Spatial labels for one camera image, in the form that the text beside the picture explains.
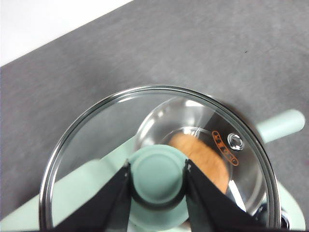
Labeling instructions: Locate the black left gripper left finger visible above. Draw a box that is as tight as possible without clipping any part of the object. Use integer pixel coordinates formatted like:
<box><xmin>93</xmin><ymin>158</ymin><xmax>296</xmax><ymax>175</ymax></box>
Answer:
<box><xmin>53</xmin><ymin>161</ymin><xmax>131</xmax><ymax>232</ymax></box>

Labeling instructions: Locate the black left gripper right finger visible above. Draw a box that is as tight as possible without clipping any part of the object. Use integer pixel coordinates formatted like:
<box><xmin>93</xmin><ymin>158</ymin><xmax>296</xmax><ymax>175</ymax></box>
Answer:
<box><xmin>184</xmin><ymin>159</ymin><xmax>269</xmax><ymax>232</ymax></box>

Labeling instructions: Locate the brown potato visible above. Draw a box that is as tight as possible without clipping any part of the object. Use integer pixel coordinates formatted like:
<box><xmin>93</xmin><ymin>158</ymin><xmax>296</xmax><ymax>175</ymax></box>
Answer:
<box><xmin>169</xmin><ymin>134</ymin><xmax>230</xmax><ymax>194</ymax></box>

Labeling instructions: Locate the glass lid with green knob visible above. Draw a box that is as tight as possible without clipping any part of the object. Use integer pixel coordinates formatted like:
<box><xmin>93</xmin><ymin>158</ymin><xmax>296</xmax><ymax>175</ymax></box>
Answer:
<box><xmin>38</xmin><ymin>84</ymin><xmax>282</xmax><ymax>232</ymax></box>

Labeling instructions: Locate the silver control knob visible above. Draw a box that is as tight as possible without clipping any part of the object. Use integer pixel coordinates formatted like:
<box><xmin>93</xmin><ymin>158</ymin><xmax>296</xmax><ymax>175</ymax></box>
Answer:
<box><xmin>280</xmin><ymin>209</ymin><xmax>291</xmax><ymax>230</ymax></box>

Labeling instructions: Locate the mint green breakfast maker base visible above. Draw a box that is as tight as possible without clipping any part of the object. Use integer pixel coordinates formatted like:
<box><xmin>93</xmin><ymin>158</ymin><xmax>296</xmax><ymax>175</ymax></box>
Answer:
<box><xmin>0</xmin><ymin>137</ymin><xmax>306</xmax><ymax>232</ymax></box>

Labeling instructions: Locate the mint green pot with handle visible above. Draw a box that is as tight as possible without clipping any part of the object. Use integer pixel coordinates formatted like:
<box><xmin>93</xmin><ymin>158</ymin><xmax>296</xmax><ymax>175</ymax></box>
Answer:
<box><xmin>134</xmin><ymin>96</ymin><xmax>307</xmax><ymax>232</ymax></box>

